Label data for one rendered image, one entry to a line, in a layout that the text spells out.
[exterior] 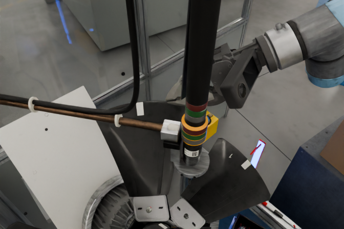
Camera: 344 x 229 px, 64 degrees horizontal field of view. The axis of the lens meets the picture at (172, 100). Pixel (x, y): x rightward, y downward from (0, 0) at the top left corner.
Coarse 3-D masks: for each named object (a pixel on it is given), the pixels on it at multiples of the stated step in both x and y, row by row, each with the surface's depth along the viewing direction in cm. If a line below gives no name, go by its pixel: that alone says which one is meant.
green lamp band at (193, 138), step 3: (183, 132) 45; (183, 135) 45; (186, 135) 45; (189, 135) 44; (201, 135) 44; (204, 135) 45; (186, 138) 45; (189, 138) 45; (192, 138) 44; (195, 138) 44; (198, 138) 44; (201, 138) 45
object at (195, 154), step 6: (186, 144) 47; (186, 150) 48; (192, 150) 48; (198, 150) 48; (186, 156) 50; (192, 156) 49; (198, 156) 50; (186, 162) 51; (192, 162) 51; (198, 162) 52
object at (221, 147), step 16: (224, 144) 85; (224, 160) 82; (240, 160) 83; (208, 176) 79; (224, 176) 79; (240, 176) 80; (256, 176) 82; (192, 192) 76; (208, 192) 76; (224, 192) 76; (240, 192) 77; (256, 192) 79; (208, 208) 73; (224, 208) 74; (240, 208) 75
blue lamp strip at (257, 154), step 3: (258, 144) 90; (264, 144) 88; (261, 147) 90; (258, 150) 91; (261, 150) 90; (255, 153) 93; (258, 153) 92; (255, 156) 94; (258, 156) 93; (252, 159) 96; (255, 159) 95; (258, 159) 94; (252, 162) 97; (255, 162) 96; (255, 165) 97
